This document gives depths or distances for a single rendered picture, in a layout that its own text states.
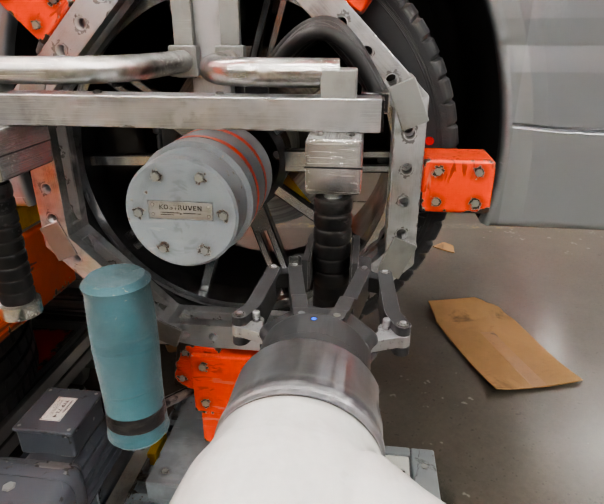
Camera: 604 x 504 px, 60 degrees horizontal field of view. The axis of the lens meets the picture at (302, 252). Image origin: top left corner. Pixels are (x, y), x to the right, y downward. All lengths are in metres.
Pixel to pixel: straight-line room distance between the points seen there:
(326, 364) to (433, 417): 1.36
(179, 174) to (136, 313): 0.22
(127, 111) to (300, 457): 0.39
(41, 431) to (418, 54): 0.82
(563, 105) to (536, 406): 1.10
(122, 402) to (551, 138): 0.72
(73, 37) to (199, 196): 0.29
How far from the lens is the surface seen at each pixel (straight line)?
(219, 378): 0.85
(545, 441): 1.66
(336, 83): 0.48
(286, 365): 0.28
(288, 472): 0.21
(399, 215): 0.70
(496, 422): 1.67
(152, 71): 0.59
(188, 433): 1.23
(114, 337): 0.72
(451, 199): 0.70
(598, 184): 0.92
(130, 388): 0.76
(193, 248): 0.60
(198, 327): 0.82
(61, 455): 1.02
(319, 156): 0.46
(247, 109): 0.49
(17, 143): 0.60
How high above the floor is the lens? 1.04
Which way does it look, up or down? 23 degrees down
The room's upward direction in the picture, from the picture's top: straight up
